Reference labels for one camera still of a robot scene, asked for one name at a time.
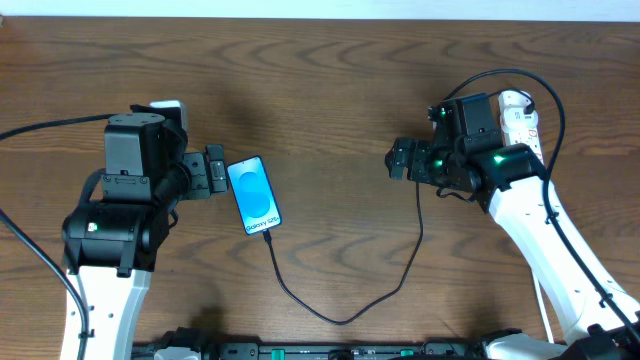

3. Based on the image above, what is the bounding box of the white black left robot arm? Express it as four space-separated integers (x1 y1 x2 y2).
60 105 228 359

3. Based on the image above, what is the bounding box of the blue Galaxy smartphone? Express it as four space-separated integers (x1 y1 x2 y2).
227 156 282 235

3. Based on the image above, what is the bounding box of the black USB charging cable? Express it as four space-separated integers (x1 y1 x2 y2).
261 87 536 327

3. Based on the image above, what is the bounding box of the white power strip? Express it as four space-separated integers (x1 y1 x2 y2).
498 90 544 162

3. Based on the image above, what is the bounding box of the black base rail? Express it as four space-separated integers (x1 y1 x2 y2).
132 327 521 360

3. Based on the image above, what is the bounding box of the white USB charger plug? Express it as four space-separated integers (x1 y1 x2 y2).
501 107 539 133

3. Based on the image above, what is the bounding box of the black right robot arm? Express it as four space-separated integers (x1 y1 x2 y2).
385 89 639 359

